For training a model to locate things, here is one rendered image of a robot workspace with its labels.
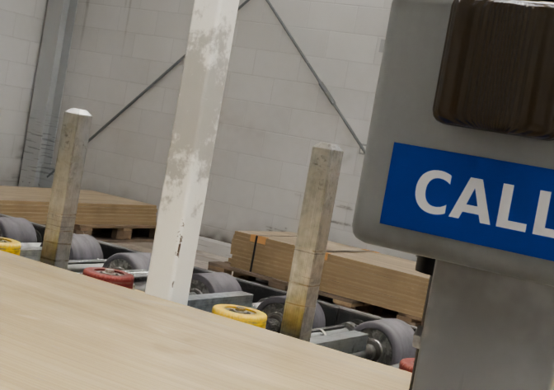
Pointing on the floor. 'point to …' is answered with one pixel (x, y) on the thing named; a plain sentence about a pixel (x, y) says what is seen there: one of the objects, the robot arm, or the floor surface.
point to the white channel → (194, 136)
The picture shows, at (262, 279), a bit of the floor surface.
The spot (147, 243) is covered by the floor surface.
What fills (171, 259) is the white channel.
